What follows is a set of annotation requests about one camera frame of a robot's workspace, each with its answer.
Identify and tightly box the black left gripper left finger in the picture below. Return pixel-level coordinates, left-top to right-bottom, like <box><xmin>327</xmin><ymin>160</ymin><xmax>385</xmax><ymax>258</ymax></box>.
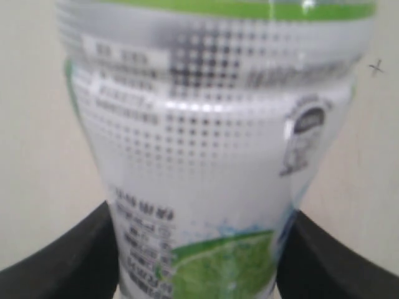
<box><xmin>1</xmin><ymin>202</ymin><xmax>119</xmax><ymax>299</ymax></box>

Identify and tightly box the green lime drink bottle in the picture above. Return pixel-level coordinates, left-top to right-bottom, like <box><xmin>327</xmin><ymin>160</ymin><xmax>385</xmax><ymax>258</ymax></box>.
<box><xmin>55</xmin><ymin>1</ymin><xmax>377</xmax><ymax>298</ymax></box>

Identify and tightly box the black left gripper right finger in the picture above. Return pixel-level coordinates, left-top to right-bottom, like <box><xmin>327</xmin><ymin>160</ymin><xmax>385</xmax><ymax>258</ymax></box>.
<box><xmin>276</xmin><ymin>212</ymin><xmax>398</xmax><ymax>299</ymax></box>

